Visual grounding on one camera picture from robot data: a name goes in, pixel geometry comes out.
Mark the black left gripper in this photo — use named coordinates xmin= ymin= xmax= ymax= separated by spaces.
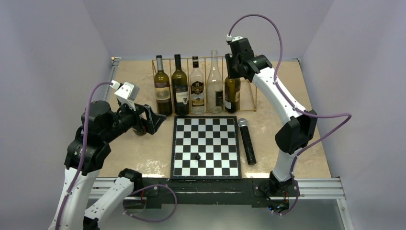
xmin=101 ymin=98 xmax=166 ymax=142

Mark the clear glass bottle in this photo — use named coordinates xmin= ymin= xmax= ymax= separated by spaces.
xmin=206 ymin=50 xmax=224 ymax=114

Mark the green Primitivo wine bottle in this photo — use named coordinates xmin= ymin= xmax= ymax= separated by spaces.
xmin=154 ymin=55 xmax=172 ymax=116

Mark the clear square liquor bottle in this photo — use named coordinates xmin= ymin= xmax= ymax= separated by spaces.
xmin=190 ymin=56 xmax=205 ymax=114

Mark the dark green wine bottle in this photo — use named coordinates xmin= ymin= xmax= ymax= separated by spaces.
xmin=171 ymin=54 xmax=190 ymax=116

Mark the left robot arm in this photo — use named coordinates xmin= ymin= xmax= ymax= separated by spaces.
xmin=49 ymin=101 xmax=166 ymax=230

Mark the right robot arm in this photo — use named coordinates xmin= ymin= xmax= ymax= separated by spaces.
xmin=226 ymin=36 xmax=317 ymax=195

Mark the black white chessboard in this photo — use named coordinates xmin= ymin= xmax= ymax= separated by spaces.
xmin=170 ymin=116 xmax=242 ymax=180

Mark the black handheld microphone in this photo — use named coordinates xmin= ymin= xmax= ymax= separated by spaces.
xmin=237 ymin=118 xmax=257 ymax=165

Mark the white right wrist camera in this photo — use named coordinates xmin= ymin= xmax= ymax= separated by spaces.
xmin=226 ymin=34 xmax=244 ymax=44

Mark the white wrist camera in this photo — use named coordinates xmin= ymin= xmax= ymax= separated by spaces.
xmin=226 ymin=34 xmax=244 ymax=44
xmin=110 ymin=80 xmax=140 ymax=111

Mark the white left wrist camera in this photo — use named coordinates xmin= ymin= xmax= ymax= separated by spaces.
xmin=110 ymin=80 xmax=140 ymax=111

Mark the gold wire wine rack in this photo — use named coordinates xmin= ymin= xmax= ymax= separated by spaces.
xmin=162 ymin=56 xmax=258 ymax=112

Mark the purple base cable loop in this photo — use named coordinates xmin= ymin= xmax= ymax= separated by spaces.
xmin=123 ymin=183 xmax=178 ymax=223

